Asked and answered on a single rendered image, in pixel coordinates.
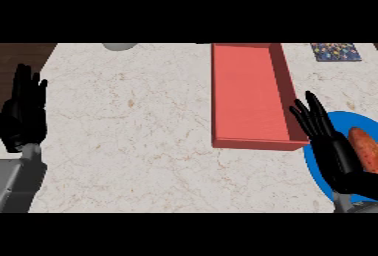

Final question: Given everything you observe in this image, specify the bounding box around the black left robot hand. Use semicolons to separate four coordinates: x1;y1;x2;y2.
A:
0;63;50;154

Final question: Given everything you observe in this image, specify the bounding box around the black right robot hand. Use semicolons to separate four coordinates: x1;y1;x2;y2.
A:
288;90;378;202

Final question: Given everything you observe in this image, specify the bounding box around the orange sweet potato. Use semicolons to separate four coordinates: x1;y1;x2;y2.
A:
347;126;378;175

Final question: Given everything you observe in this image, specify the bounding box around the blue plate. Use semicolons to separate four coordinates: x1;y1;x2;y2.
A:
302;111;378;204

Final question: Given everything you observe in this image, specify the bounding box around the red cardboard box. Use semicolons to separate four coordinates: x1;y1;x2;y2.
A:
209;43;311;152

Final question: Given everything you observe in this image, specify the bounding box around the grey round object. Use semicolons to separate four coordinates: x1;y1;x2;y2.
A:
100;43;139;52

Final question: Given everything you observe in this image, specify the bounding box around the colourful speckled mat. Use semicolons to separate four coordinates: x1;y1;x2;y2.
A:
310;43;363;63

